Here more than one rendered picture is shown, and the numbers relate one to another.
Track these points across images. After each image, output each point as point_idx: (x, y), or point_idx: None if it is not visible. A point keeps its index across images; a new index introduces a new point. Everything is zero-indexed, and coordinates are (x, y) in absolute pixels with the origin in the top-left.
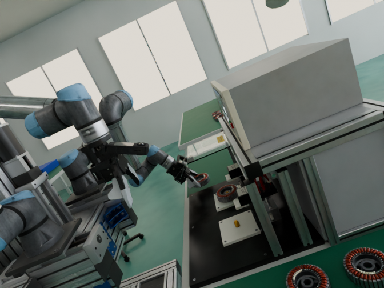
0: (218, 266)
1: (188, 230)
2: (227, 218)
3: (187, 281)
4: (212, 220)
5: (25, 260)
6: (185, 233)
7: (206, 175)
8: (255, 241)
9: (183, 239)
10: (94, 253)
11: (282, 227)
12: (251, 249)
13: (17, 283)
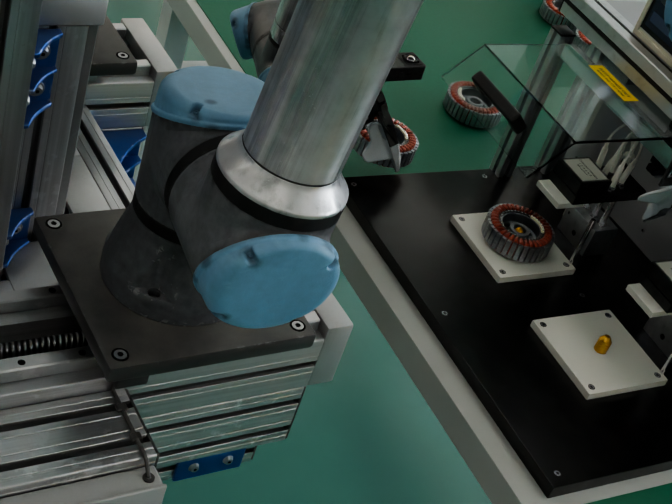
0: (601, 449)
1: (413, 314)
2: (542, 313)
3: (516, 473)
4: (497, 307)
5: (167, 334)
6: (408, 323)
7: (412, 134)
8: (661, 403)
9: (414, 343)
10: (339, 353)
11: None
12: (663, 422)
13: (58, 401)
